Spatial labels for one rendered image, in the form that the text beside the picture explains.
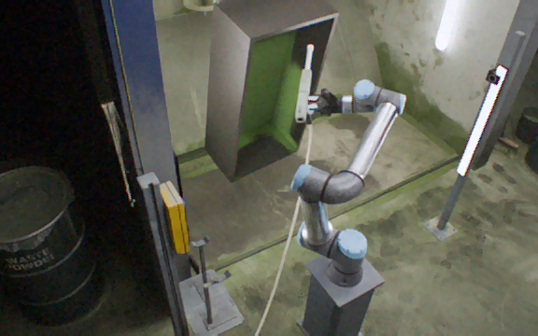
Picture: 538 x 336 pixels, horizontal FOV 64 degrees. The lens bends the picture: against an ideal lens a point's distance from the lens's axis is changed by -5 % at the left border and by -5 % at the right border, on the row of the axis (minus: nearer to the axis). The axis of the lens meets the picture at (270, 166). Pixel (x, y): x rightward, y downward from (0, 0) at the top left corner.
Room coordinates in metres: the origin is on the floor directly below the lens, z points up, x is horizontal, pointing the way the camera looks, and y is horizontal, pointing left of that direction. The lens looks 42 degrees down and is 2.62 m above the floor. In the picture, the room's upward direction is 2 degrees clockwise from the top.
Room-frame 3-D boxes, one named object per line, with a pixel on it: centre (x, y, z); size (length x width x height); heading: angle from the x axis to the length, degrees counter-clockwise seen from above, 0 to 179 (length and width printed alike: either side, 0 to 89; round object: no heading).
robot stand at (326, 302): (1.40, -0.42, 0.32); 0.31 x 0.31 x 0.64; 32
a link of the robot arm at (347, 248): (1.40, -0.41, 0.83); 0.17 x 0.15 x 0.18; 63
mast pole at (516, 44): (2.28, -1.35, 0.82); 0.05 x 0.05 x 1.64; 32
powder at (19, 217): (1.57, 1.35, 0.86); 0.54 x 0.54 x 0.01
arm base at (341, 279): (1.40, -0.42, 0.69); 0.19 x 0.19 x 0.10
